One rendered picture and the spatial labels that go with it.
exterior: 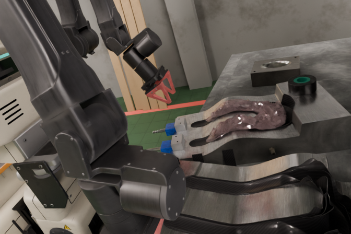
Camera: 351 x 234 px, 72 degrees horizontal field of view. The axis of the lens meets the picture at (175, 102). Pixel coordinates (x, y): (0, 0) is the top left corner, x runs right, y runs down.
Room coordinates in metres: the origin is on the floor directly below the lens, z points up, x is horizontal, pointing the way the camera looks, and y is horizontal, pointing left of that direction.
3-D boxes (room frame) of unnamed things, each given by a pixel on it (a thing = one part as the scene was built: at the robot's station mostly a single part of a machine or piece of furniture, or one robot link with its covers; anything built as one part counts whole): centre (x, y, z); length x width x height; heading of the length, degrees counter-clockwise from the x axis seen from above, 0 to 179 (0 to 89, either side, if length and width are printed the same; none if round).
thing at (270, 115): (0.66, -0.19, 0.90); 0.26 x 0.18 x 0.08; 76
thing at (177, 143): (0.67, 0.08, 0.85); 0.13 x 0.05 x 0.05; 76
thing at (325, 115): (0.67, -0.20, 0.85); 0.50 x 0.26 x 0.11; 76
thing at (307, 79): (0.67, -0.40, 0.93); 0.08 x 0.08 x 0.04
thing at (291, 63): (1.02, -0.49, 0.83); 0.20 x 0.15 x 0.07; 59
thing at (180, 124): (0.78, 0.05, 0.85); 0.13 x 0.05 x 0.05; 76
